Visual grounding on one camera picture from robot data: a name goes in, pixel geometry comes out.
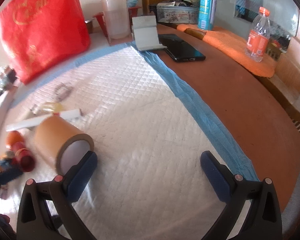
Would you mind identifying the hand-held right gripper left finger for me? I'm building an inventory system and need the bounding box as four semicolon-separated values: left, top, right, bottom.
16;151;98;240

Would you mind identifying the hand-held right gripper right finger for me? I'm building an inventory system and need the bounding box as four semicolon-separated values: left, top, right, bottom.
200;151;283;240

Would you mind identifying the brown packing tape roll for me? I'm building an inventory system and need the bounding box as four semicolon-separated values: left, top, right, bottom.
34;117;95;175

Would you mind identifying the red case gold trim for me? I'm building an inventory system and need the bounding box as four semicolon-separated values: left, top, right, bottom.
12;142;36;172

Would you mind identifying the small white box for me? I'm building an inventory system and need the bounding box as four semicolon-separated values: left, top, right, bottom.
57;109;81;120

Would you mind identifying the white quilted pad blue edge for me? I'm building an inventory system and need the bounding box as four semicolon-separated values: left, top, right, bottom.
0;42;259;240

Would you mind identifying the small yellowish bottle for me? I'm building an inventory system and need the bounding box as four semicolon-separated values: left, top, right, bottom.
41;102;64;114

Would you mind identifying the long white tube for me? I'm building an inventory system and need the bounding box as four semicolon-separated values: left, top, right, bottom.
6;116;50;132

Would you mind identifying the blue toy figure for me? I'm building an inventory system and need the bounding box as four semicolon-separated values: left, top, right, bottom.
0;151;23;186

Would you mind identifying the orange tangerine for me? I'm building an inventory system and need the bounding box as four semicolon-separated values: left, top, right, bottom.
6;131;24;147

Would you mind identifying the clear plastic wrapped package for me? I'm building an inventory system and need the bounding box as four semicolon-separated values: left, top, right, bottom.
0;66;17;88

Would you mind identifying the orange towel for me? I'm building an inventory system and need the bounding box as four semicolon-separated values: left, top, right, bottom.
177;24;278;78

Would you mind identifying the black smartphone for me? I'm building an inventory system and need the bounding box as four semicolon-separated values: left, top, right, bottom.
158;34;206;62

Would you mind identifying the clear bottle orange label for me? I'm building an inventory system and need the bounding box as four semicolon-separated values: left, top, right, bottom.
245;7;271;63

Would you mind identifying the white phone stand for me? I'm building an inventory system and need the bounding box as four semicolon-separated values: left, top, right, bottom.
131;15;168;52

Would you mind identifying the red fabric bag gold print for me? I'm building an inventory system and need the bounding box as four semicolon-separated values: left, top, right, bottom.
0;0;91;85

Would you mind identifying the red plastic rack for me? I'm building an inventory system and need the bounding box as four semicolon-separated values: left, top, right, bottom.
92;5;142;46

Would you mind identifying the clear plastic pitcher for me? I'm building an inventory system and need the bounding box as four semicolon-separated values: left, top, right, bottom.
101;0;132;40

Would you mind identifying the printed metal tin box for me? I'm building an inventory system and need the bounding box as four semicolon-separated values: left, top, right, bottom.
156;1;199;25

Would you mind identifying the teal spray can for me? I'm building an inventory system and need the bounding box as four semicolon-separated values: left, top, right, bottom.
198;0;218;30

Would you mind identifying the leaning glass mirror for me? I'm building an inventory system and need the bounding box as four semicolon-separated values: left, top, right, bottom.
234;0;300;37

